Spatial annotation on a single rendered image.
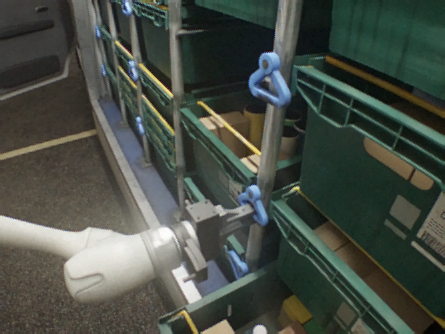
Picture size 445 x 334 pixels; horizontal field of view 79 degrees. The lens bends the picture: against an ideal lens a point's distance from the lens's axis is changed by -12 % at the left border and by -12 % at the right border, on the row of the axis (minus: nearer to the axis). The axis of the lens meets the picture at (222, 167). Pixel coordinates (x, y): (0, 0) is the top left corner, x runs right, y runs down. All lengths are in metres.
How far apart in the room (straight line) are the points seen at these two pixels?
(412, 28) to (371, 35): 0.06
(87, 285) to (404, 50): 0.57
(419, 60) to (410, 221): 0.20
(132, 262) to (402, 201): 0.43
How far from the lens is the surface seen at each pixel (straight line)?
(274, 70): 0.48
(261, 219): 0.63
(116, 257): 0.55
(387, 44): 0.41
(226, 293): 0.79
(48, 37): 3.48
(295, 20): 0.48
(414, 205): 0.43
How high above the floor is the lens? 1.59
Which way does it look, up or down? 37 degrees down
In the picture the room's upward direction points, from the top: 3 degrees clockwise
